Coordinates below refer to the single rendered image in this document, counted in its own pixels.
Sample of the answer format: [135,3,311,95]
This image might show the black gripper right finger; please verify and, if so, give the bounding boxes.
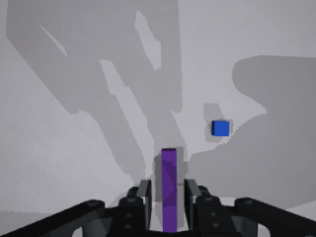
[184,179,316,237]

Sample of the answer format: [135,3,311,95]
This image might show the purple rod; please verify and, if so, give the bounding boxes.
[162,148,177,233]

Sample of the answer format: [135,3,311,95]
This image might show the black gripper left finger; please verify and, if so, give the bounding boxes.
[0,180,152,237]

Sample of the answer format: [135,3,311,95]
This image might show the small blue cube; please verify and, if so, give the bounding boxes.
[211,120,229,136]

